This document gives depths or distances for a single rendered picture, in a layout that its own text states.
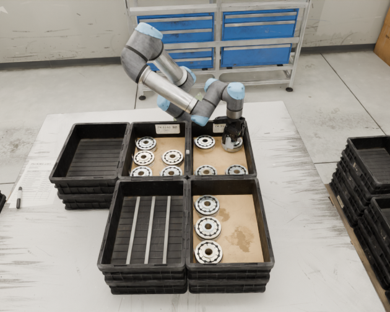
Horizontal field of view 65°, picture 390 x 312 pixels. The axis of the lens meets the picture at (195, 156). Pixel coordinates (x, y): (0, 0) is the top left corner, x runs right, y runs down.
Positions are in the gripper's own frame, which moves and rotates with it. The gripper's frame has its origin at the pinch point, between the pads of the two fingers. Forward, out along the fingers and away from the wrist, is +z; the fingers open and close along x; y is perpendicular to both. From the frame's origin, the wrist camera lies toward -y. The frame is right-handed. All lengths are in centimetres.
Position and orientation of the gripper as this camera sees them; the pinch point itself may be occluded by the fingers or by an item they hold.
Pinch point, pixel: (228, 145)
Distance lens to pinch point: 158.4
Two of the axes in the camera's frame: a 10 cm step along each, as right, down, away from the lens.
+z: 0.2, 7.2, 6.9
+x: 6.6, -5.3, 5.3
